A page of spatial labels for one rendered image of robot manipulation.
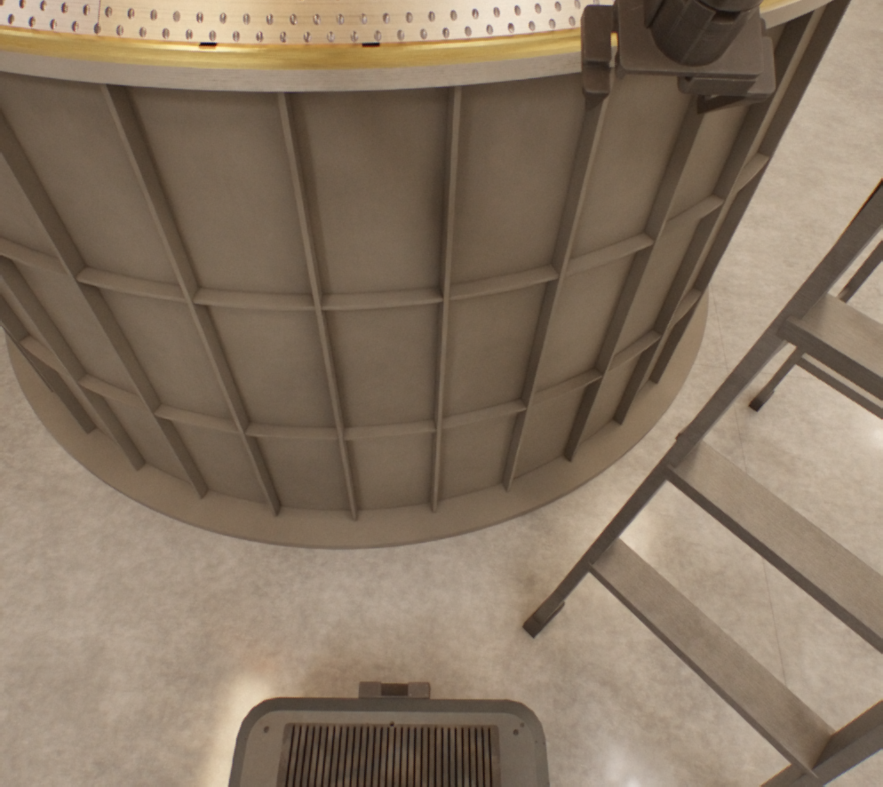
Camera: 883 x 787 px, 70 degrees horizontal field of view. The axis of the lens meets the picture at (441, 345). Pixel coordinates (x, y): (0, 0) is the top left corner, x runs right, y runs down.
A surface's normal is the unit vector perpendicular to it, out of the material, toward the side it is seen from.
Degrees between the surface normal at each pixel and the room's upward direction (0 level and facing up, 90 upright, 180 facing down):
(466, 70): 90
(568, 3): 43
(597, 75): 30
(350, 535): 0
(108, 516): 0
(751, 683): 0
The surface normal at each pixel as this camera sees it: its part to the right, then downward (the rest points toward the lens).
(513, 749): 0.04, -0.64
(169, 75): -0.07, 0.77
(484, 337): 0.27, 0.75
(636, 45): 0.03, -0.17
